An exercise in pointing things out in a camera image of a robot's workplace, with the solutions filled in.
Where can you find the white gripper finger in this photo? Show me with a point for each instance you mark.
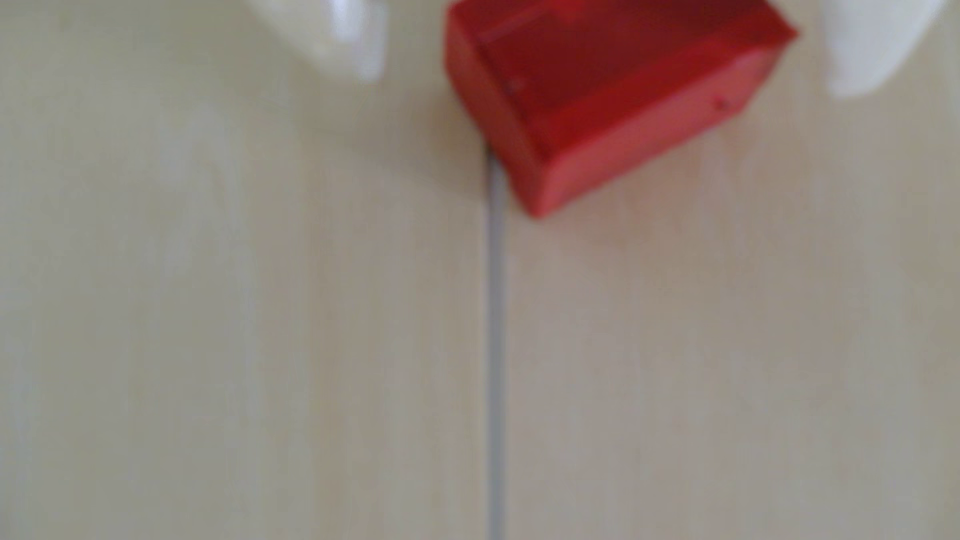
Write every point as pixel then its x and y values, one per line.
pixel 874 41
pixel 330 30

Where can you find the red plastic block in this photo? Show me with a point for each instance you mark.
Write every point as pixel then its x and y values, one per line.
pixel 600 90

